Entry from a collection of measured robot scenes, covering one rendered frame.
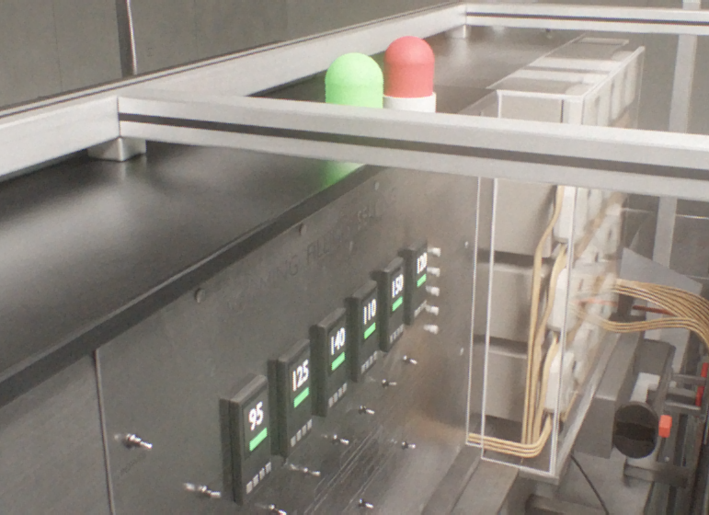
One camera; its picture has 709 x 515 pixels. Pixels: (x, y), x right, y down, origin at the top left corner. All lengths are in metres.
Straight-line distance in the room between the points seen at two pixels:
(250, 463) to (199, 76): 0.42
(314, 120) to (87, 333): 0.31
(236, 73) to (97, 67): 3.89
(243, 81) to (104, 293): 0.53
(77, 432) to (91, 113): 0.35
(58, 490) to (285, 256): 0.29
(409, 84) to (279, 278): 0.36
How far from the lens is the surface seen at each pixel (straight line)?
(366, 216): 0.93
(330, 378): 0.89
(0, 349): 0.53
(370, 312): 0.95
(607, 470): 2.10
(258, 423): 0.77
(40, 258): 0.65
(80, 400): 0.59
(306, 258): 0.82
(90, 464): 0.62
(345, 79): 0.92
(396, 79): 1.06
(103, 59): 4.97
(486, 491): 1.40
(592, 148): 0.71
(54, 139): 0.82
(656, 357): 2.06
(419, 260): 1.07
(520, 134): 0.72
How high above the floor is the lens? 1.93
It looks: 20 degrees down
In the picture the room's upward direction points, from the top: straight up
